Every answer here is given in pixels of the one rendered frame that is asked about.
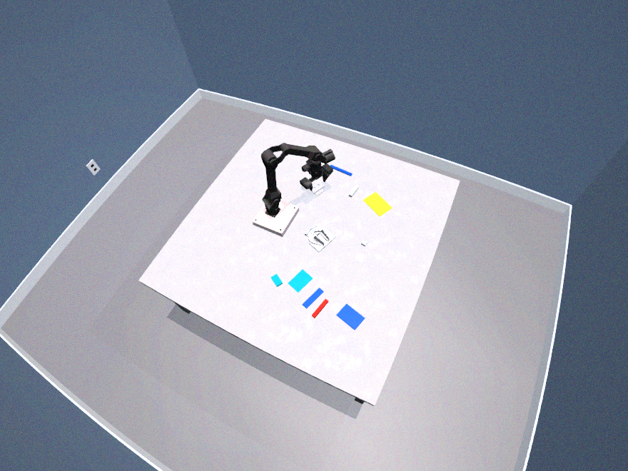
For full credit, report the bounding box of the yellow flat plate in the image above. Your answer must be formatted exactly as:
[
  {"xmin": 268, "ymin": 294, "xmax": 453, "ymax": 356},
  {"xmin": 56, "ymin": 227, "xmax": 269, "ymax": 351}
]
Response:
[{"xmin": 364, "ymin": 193, "xmax": 393, "ymax": 216}]

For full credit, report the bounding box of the blue flat bar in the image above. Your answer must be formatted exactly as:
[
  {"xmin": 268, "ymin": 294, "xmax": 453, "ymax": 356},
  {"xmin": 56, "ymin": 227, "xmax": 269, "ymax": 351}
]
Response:
[{"xmin": 302, "ymin": 288, "xmax": 324, "ymax": 309}]

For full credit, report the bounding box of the red rectangular bar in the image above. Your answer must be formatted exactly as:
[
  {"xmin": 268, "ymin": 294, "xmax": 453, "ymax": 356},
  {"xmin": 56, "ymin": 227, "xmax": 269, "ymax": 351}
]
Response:
[{"xmin": 312, "ymin": 299, "xmax": 328, "ymax": 318}]

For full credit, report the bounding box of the cyan flat plate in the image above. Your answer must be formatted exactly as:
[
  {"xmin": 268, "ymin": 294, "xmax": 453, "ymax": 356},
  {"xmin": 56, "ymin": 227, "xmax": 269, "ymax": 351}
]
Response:
[{"xmin": 288, "ymin": 270, "xmax": 313, "ymax": 293}]

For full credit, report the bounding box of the blue flat square plate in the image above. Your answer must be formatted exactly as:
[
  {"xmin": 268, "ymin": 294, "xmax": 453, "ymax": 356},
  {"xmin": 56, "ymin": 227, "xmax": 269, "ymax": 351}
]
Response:
[{"xmin": 337, "ymin": 304, "xmax": 365, "ymax": 330}]

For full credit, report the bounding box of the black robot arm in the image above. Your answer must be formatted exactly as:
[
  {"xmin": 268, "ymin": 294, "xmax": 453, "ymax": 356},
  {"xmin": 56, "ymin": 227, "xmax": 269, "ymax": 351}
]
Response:
[{"xmin": 260, "ymin": 143, "xmax": 335, "ymax": 217}]

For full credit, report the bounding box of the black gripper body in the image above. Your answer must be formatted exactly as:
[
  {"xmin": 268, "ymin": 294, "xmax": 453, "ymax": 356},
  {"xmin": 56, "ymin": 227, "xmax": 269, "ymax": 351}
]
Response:
[{"xmin": 300, "ymin": 164, "xmax": 333, "ymax": 189}]

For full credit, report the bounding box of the teal rectangular block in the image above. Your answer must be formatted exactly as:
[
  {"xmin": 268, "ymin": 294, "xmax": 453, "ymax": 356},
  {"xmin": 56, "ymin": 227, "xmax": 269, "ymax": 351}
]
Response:
[{"xmin": 271, "ymin": 274, "xmax": 283, "ymax": 287}]

